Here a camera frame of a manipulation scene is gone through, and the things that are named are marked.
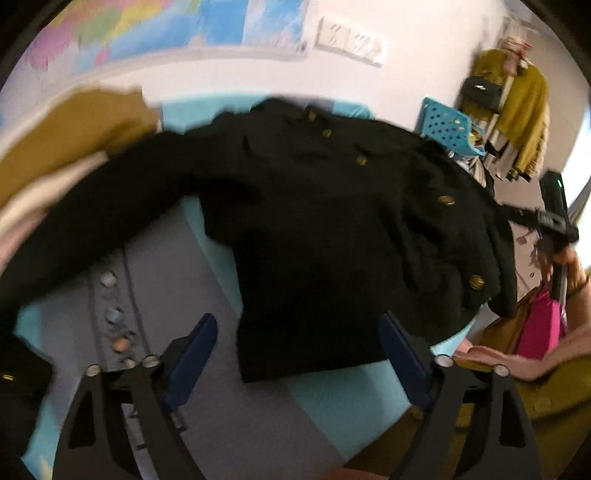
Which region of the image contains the mustard coat on rack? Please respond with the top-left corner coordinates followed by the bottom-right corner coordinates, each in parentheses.
top-left (472, 49), bottom-right (550, 180)

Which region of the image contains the blue perforated plastic basket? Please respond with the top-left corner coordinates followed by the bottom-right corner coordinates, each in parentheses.
top-left (416, 97), bottom-right (485, 157)

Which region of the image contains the teal and grey bed sheet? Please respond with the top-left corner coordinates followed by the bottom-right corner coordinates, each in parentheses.
top-left (13, 94), bottom-right (477, 480)

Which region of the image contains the black handbag on rack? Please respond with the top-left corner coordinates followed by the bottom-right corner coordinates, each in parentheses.
top-left (461, 76), bottom-right (503, 113)

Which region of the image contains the folded cream garment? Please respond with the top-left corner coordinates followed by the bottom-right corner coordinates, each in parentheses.
top-left (1, 152), bottom-right (108, 235)

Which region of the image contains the pink garment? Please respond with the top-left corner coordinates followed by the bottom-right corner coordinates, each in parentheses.
top-left (454, 322), bottom-right (591, 383)

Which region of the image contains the magenta bag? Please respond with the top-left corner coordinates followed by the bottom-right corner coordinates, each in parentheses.
top-left (515, 287), bottom-right (565, 360)

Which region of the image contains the white wall socket panel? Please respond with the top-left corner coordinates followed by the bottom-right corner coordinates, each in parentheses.
top-left (315, 16), bottom-right (384, 68)

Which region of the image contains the black coat with gold buttons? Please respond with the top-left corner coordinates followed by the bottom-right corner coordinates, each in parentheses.
top-left (1, 98), bottom-right (517, 383)

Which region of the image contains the person's right hand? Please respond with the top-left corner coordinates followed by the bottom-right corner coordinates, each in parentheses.
top-left (536, 239), bottom-right (588, 296)

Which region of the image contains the colourful wall map poster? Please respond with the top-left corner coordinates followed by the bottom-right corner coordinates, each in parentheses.
top-left (24, 0), bottom-right (308, 73)

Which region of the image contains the folded mustard garment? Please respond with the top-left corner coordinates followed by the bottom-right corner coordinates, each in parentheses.
top-left (1, 89), bottom-right (159, 204)

